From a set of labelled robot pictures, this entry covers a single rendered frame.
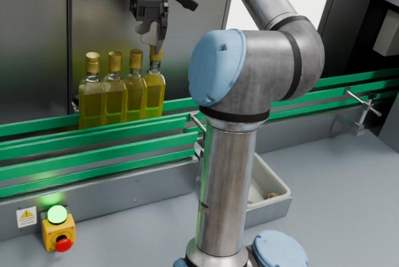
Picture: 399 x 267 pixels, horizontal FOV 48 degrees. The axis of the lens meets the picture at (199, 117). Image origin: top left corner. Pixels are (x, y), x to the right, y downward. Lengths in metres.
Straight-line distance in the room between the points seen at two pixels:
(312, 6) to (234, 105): 1.00
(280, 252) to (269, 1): 0.48
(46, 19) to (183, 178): 0.57
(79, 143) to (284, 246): 0.58
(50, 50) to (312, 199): 0.90
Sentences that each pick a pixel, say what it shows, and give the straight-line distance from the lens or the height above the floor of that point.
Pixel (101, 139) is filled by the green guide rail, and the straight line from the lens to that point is 1.21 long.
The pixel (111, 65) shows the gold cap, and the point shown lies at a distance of 1.16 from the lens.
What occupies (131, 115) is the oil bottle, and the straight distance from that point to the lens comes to 1.24.
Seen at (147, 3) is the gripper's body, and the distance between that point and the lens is 1.11.
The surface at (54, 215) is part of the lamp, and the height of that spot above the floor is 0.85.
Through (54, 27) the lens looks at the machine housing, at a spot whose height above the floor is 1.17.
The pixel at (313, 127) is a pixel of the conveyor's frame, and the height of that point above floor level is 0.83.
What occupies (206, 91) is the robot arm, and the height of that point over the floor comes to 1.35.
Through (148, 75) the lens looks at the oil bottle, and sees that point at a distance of 1.22.
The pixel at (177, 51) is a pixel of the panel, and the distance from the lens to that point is 1.39.
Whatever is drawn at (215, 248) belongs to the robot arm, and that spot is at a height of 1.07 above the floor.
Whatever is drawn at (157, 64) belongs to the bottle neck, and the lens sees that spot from 1.21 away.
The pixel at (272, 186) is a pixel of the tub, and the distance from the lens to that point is 1.37.
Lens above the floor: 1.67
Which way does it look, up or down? 33 degrees down
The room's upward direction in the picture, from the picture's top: 10 degrees clockwise
